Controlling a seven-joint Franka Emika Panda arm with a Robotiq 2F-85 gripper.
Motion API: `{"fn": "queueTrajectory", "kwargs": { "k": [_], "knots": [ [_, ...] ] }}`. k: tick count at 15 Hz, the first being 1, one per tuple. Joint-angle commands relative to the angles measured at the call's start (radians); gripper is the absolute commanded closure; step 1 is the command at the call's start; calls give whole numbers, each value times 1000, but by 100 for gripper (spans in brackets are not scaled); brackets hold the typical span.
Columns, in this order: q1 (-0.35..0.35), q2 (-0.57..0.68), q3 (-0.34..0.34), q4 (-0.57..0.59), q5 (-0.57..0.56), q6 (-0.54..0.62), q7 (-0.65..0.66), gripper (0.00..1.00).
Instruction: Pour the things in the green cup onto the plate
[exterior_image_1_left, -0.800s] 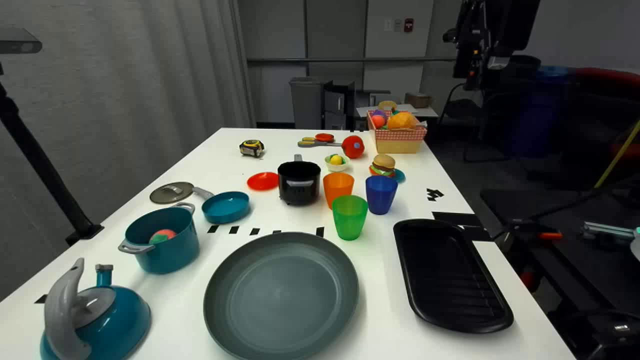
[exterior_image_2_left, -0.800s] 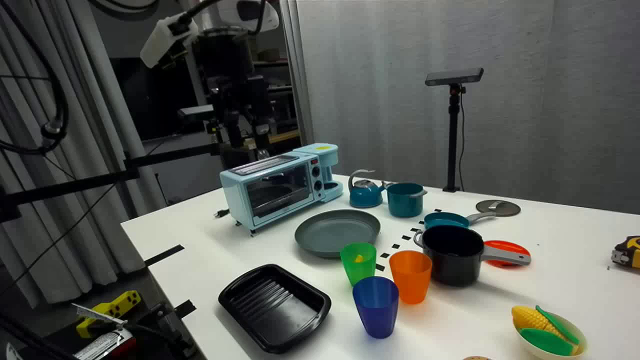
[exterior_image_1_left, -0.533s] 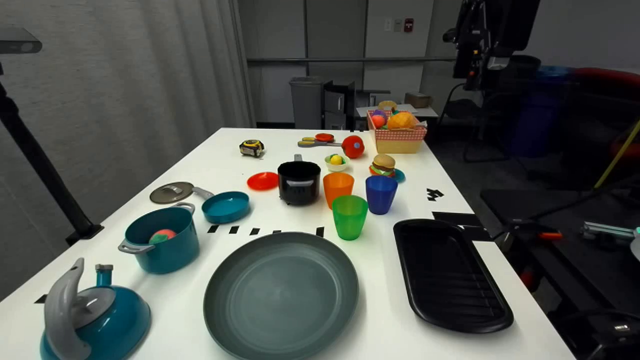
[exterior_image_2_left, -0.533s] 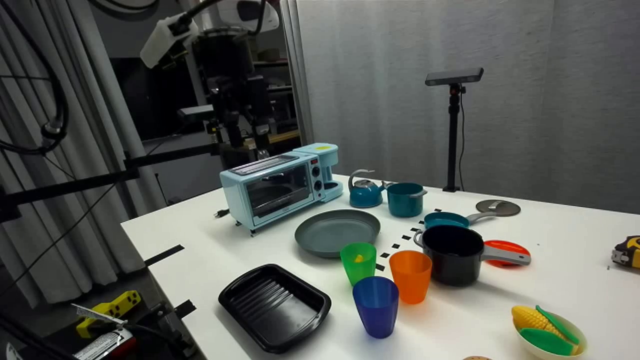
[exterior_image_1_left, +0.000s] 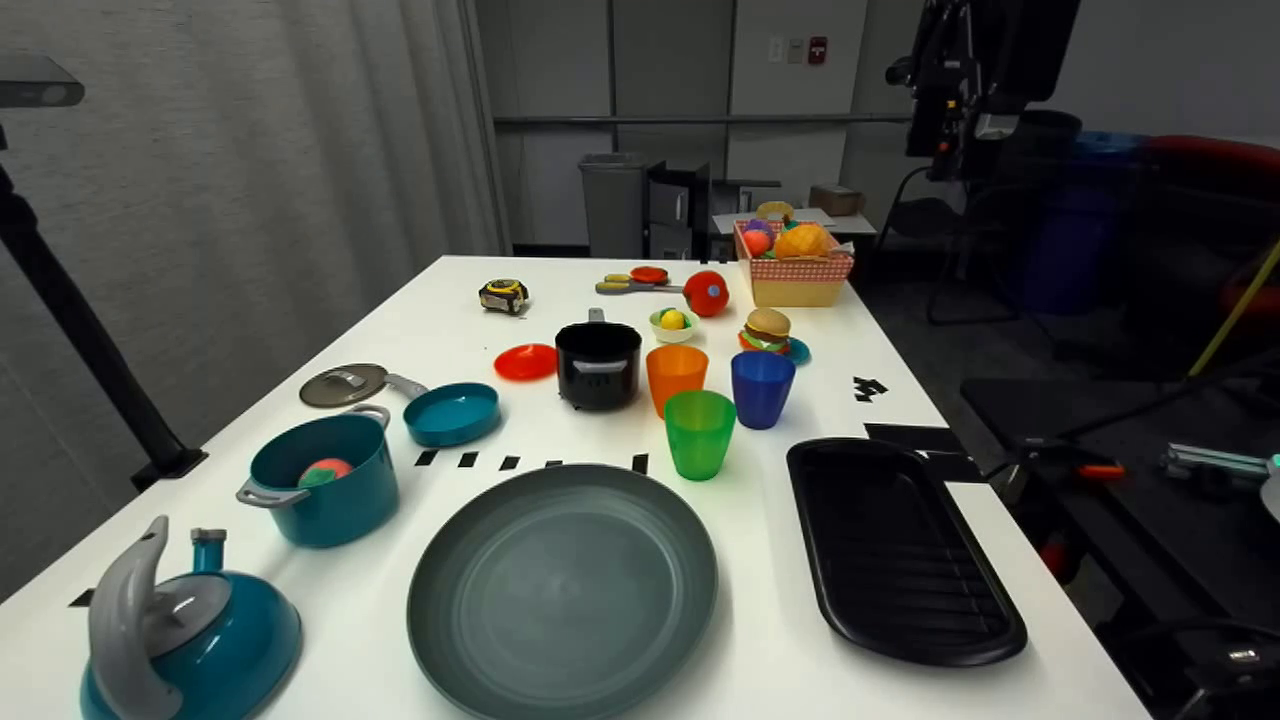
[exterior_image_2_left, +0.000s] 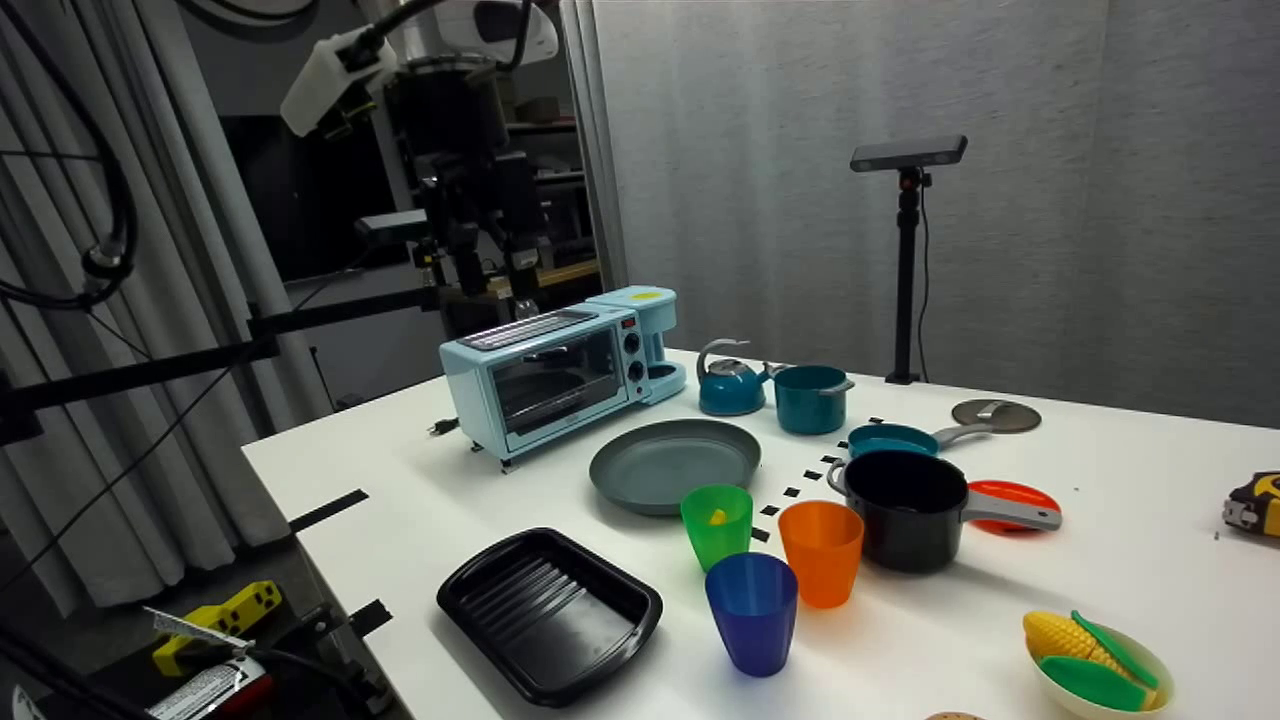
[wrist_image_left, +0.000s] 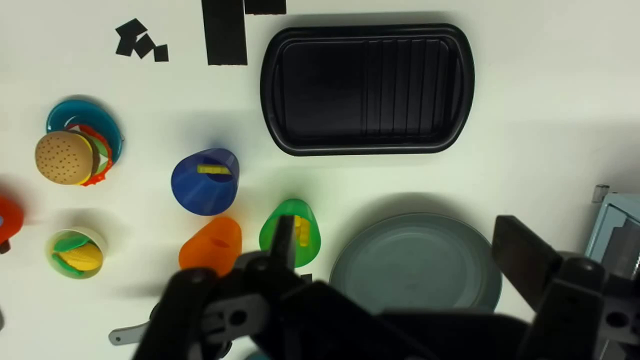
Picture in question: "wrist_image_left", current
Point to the pale green small bowl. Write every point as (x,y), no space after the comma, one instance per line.
(102,240)

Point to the teal plastic bowl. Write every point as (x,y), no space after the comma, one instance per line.
(87,112)

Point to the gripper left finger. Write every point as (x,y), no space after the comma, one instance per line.
(187,310)

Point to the grey round plate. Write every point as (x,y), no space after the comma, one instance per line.
(415,260)

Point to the wide black tape strip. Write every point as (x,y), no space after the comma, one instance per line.
(225,32)

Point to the black plastic tray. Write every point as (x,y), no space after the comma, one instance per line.
(367,90)

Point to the green plastic cup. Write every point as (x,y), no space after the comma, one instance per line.
(312,235)

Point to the green toy vegetable pieces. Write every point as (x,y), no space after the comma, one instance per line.
(70,243)

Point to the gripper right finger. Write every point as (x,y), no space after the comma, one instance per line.
(570,300)

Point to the red plastic toy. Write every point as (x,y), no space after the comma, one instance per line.
(9,219)

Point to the small black tape piece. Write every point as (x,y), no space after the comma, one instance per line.
(307,277)

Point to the toy burger bun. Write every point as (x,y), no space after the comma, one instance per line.
(62,157)

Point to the yellow toy corn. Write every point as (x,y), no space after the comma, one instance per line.
(82,256)

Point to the light blue toy appliance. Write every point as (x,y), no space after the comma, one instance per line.
(607,225)

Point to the short black tape strip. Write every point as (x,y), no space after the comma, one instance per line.
(265,6)

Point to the yellow toy pieces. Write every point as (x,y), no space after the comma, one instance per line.
(302,231)

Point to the green toy lettuce slice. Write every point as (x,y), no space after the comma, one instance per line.
(102,152)

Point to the blue plastic cup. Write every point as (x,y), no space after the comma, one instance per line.
(202,192)

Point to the black tape square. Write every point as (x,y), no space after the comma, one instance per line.
(145,46)
(161,53)
(131,27)
(125,46)

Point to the orange plastic cup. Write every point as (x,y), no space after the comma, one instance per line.
(212,247)

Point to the yellow toy block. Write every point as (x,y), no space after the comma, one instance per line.
(214,169)

